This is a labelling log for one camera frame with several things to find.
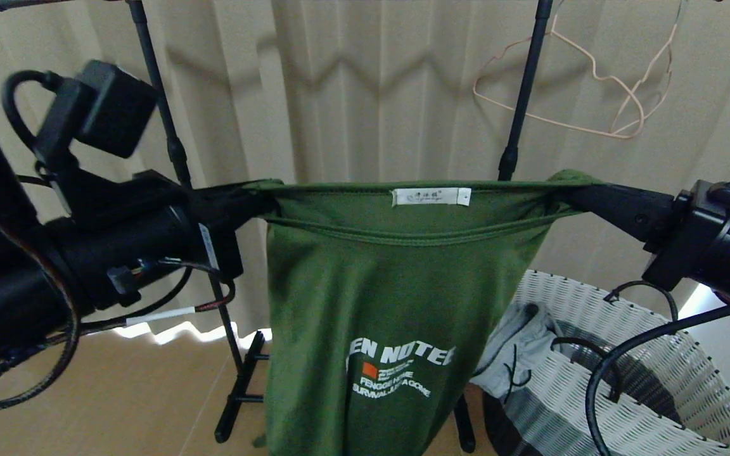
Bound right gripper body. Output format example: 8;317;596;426
642;179;730;305

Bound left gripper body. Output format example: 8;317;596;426
48;170;247;312

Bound pink clothes hanger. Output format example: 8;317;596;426
472;16;647;141
610;0;687;137

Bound green printed t-shirt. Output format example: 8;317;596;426
243;168;601;456

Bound black clothes rack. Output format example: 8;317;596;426
0;0;557;454

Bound white laundry basket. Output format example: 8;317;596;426
481;269;730;456

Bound pale grey shorts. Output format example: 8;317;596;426
469;301;567;404

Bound beige curtain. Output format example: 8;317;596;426
0;0;730;346

